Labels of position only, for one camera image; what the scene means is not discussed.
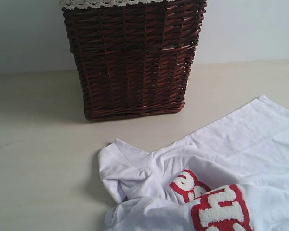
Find dark brown wicker basket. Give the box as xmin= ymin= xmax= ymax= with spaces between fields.
xmin=61 ymin=0 xmax=207 ymax=121

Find cream lace basket liner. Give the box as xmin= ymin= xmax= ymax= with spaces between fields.
xmin=59 ymin=0 xmax=164 ymax=10

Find white t-shirt with red print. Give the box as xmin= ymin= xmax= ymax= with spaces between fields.
xmin=98 ymin=96 xmax=289 ymax=231

